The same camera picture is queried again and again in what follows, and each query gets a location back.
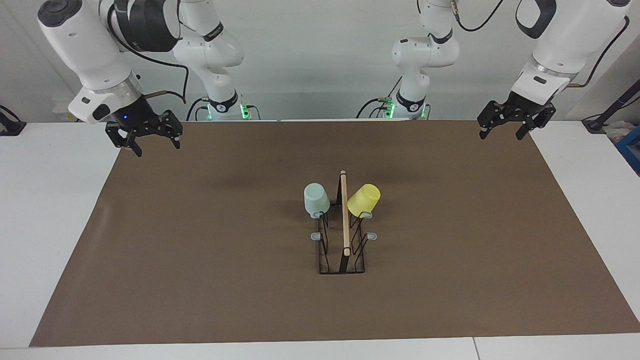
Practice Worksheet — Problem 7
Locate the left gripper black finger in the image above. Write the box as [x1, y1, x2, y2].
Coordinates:
[477, 100, 519, 141]
[516, 104, 557, 141]

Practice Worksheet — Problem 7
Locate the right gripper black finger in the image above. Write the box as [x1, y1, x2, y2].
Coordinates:
[105, 122, 144, 157]
[150, 110, 184, 150]

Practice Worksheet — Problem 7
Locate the yellow plastic cup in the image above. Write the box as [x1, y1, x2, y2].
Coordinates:
[347, 183, 382, 218]

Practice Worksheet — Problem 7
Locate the pale green plastic cup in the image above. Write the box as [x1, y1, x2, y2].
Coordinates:
[303, 183, 331, 217]

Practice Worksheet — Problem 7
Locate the black stand pole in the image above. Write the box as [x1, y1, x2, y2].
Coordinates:
[581, 80, 640, 133]

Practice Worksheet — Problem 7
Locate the crumpled white plastic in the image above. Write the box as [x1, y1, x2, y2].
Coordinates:
[604, 120, 633, 143]

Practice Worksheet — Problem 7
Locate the blue box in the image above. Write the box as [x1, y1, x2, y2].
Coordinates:
[615, 125, 640, 176]

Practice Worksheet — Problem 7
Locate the black clamp base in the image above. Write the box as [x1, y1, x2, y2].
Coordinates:
[0, 105, 27, 137]

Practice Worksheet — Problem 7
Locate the brown table mat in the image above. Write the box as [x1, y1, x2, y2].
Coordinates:
[29, 119, 640, 347]

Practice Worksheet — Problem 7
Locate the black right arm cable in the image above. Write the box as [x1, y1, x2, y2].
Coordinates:
[107, 0, 191, 106]

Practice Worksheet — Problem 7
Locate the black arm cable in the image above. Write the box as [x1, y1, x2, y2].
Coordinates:
[450, 0, 631, 89]
[107, 0, 191, 106]

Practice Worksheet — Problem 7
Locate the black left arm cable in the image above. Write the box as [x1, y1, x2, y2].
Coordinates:
[450, 0, 631, 89]

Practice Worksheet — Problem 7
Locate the white wall socket box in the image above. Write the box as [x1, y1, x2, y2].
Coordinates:
[51, 96, 81, 122]

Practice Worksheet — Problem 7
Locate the black left base cable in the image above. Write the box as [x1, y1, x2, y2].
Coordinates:
[356, 72, 402, 119]

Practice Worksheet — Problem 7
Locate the black wire cup rack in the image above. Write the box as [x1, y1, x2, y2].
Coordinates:
[310, 170, 378, 275]

